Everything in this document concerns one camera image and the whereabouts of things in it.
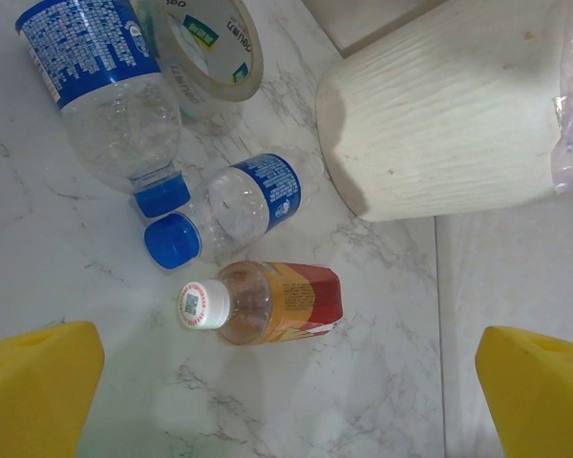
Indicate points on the small blue label water bottle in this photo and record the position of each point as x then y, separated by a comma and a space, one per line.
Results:
272, 191

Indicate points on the cream ribbed waste bin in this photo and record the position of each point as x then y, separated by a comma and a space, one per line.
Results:
434, 119

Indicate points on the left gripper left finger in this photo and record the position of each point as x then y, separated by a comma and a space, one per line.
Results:
28, 405

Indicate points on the red orange label bottle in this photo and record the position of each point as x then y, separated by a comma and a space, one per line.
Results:
291, 300

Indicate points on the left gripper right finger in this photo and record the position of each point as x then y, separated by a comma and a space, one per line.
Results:
544, 405

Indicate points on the grey adhesive tape roll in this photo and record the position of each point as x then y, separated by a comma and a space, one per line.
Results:
248, 57

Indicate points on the large blue label water bottle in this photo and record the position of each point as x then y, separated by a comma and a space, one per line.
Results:
86, 57

